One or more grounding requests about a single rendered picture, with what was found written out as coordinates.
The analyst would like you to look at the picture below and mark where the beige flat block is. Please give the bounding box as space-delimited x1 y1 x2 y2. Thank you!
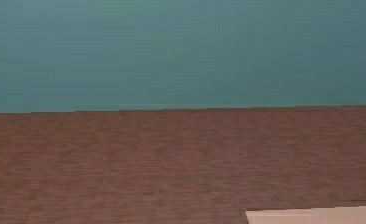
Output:
245 205 366 224

